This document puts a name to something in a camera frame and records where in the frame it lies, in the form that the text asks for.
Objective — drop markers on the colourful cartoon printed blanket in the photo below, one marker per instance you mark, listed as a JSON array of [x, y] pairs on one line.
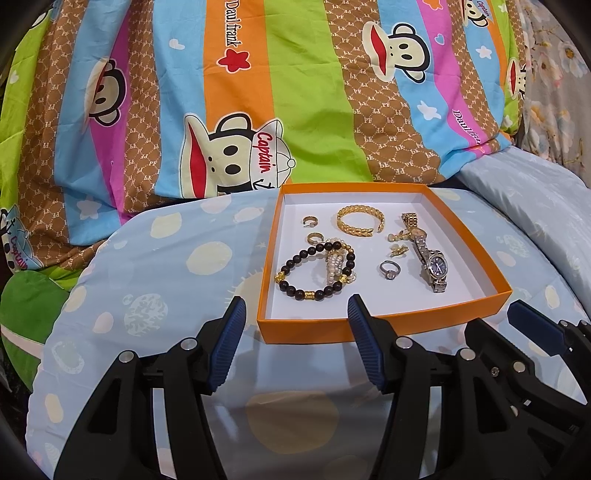
[[300, 92]]

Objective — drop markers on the grey floral cloth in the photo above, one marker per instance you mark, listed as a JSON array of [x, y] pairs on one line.
[[554, 92]]

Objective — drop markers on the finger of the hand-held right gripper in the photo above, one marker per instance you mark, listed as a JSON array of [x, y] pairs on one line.
[[489, 341], [535, 325]]

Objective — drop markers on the pearl earring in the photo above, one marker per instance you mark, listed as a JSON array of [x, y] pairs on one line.
[[392, 237]]

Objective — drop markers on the gold dangle earring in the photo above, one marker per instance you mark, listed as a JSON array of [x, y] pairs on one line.
[[398, 250]]

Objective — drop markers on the silver watch with blue dial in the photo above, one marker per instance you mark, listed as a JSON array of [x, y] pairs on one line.
[[436, 266]]

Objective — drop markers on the pale blue quilt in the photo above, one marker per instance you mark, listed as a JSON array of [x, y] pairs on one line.
[[531, 184]]

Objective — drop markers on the gold hoop earring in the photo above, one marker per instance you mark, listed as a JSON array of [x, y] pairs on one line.
[[304, 220]]

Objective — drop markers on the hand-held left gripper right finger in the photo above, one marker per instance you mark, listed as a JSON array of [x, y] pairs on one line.
[[364, 341]]

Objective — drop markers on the small gold watch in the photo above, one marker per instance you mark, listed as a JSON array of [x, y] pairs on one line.
[[410, 219]]

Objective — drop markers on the orange cardboard box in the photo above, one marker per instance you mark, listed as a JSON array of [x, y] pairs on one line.
[[300, 330]]

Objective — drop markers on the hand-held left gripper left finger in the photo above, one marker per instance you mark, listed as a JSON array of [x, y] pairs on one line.
[[226, 341]]

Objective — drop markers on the light blue dotted bedsheet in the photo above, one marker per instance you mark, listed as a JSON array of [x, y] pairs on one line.
[[161, 258]]

